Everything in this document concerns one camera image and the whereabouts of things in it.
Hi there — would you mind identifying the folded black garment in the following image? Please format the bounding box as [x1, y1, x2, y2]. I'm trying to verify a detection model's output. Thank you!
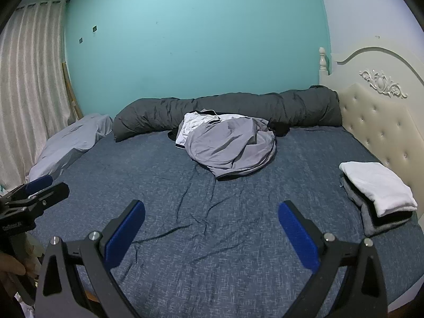
[359, 194, 415, 228]

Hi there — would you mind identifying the beige curtain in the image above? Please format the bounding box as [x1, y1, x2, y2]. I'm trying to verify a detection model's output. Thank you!
[0, 0, 83, 189]

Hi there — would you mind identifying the light grey pillow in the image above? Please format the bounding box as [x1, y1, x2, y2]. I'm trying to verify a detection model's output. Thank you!
[28, 113, 114, 183]

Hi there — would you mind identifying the light grey jacket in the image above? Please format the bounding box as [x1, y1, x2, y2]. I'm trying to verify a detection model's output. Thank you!
[184, 117, 277, 181]

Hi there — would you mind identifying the person's left hand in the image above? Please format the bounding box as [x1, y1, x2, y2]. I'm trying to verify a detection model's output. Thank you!
[0, 251, 27, 305]

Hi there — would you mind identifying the folded grey garment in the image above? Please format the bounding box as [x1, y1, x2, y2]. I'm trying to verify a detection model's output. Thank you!
[340, 175, 414, 238]

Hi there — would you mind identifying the dark grey duvet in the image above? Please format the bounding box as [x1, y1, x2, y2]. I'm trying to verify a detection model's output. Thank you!
[113, 85, 342, 143]

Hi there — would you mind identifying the cream bed post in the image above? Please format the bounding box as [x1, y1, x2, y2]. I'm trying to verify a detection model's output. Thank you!
[319, 47, 331, 75]

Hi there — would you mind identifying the wooden frame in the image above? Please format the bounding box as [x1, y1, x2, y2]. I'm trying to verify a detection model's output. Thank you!
[61, 61, 83, 120]

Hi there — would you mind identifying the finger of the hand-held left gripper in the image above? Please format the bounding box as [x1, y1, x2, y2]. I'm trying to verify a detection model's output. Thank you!
[31, 182, 70, 210]
[23, 175, 54, 196]

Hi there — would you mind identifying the cream headboard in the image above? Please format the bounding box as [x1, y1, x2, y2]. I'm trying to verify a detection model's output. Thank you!
[318, 38, 424, 226]

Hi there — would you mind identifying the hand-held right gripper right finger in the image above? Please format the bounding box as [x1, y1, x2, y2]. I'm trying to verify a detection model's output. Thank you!
[277, 200, 388, 318]

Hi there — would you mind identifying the white garment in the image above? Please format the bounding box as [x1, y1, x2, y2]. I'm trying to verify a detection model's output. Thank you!
[174, 110, 247, 149]

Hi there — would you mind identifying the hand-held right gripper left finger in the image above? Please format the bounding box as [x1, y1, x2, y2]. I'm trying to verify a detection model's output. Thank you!
[35, 200, 146, 318]

